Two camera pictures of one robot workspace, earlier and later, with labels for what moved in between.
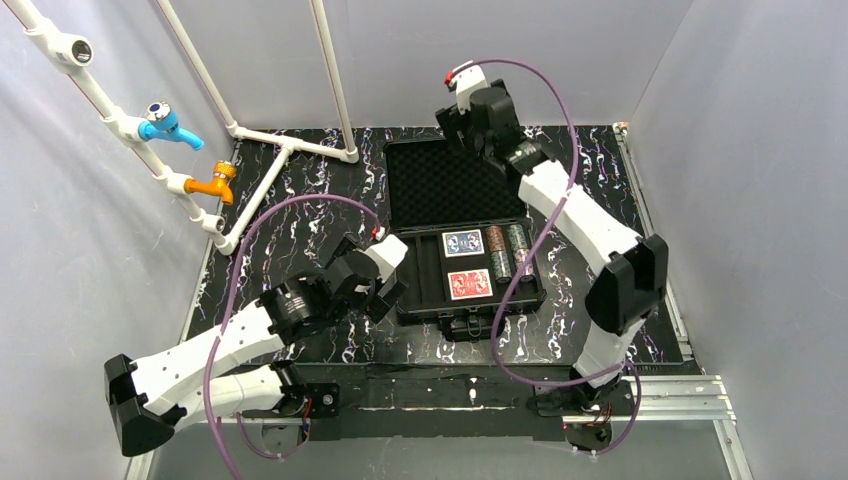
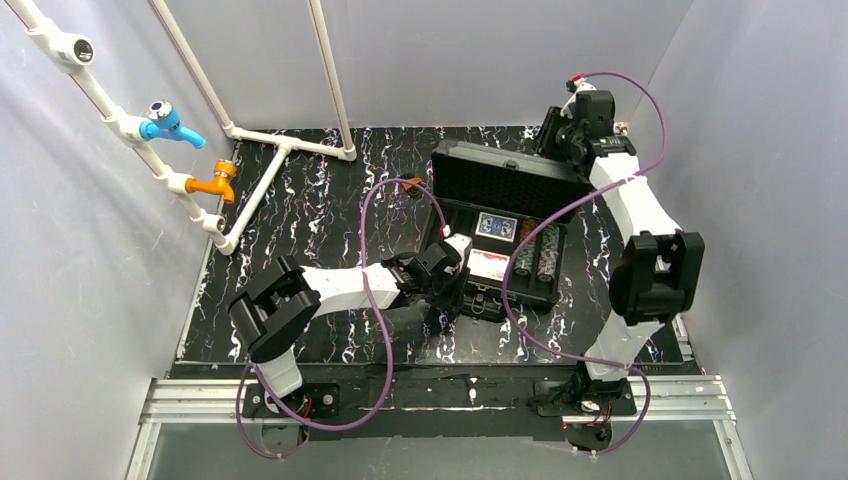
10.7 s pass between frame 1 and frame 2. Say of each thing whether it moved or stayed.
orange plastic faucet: stayed
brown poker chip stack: moved
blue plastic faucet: stayed
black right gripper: moved
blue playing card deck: moved
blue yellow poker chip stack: moved
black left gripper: moved
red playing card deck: moved
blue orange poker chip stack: moved
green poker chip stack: moved
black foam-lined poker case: moved
